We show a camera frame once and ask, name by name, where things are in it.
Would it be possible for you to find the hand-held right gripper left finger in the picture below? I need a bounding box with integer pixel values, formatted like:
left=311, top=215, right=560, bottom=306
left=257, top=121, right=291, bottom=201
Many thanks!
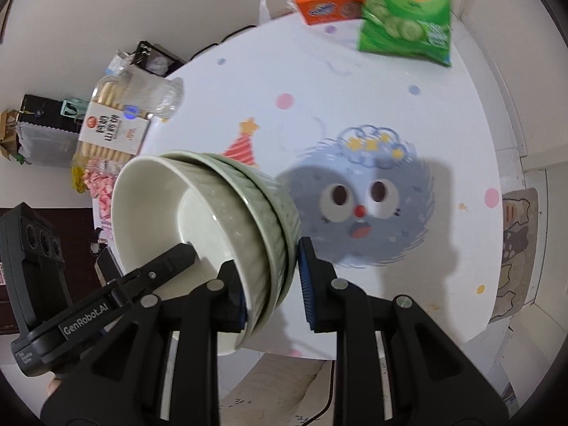
left=40, top=260, right=247, bottom=426

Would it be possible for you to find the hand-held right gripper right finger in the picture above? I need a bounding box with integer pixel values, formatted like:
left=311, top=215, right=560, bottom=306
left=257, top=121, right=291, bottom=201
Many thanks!
left=297, top=236, right=509, bottom=426

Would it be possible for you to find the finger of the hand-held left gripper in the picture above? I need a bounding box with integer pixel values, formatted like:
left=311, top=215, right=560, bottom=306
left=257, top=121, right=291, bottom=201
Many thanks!
left=109, top=242, right=197, bottom=307

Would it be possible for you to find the cream ceramic bowl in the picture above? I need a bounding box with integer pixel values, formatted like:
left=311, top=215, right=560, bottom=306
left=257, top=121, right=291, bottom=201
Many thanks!
left=110, top=155, right=271, bottom=356

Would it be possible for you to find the green ceramic bowl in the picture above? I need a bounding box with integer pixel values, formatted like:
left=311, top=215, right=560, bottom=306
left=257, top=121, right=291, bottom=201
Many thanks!
left=195, top=153, right=303, bottom=320
left=159, top=151, right=296, bottom=347

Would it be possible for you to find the black smartphone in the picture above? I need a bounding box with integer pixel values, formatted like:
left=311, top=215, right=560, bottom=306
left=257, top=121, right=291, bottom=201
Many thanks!
left=95, top=245, right=125, bottom=281

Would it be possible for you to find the pink marshmallow bag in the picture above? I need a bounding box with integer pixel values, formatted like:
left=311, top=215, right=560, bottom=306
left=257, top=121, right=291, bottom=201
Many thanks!
left=84, top=166, right=121, bottom=231

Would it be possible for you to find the yellow plastic bag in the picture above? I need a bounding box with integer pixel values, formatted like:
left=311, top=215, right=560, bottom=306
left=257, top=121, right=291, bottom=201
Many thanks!
left=71, top=166, right=89, bottom=193

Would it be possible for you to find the clear biscuit tray pack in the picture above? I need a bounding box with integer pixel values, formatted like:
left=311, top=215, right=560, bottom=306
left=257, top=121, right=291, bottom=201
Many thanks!
left=73, top=77, right=154, bottom=167

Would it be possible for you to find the brown paper bag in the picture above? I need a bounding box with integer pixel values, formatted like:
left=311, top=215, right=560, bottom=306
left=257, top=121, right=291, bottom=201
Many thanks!
left=0, top=109, right=23, bottom=160

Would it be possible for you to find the clear glass cup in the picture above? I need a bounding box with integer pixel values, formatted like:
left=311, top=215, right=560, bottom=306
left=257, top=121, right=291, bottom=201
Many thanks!
left=126, top=71, right=185, bottom=121

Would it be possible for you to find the green white shopping bag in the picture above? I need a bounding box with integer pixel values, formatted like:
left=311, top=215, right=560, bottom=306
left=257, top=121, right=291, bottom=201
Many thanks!
left=60, top=98, right=89, bottom=121

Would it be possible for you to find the printed tablecloth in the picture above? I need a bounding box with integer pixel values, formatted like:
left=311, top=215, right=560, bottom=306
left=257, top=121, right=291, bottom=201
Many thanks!
left=91, top=9, right=502, bottom=360

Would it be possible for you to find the brown floor mat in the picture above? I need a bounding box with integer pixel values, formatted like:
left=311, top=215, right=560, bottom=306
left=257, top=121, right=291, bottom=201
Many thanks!
left=488, top=186, right=540, bottom=324

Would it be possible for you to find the orange biscuit box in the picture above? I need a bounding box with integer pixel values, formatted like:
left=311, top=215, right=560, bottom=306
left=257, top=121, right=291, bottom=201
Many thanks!
left=292, top=0, right=369, bottom=26

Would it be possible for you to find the green chips bag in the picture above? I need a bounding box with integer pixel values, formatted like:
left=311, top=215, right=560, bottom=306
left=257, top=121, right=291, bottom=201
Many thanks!
left=357, top=0, right=453, bottom=68

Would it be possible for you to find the black cable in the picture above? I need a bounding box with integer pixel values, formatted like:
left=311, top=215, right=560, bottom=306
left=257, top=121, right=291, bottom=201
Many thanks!
left=311, top=359, right=337, bottom=426

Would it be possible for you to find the black frame chair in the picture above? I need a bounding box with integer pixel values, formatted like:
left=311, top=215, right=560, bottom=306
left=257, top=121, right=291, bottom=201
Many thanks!
left=133, top=24, right=258, bottom=76

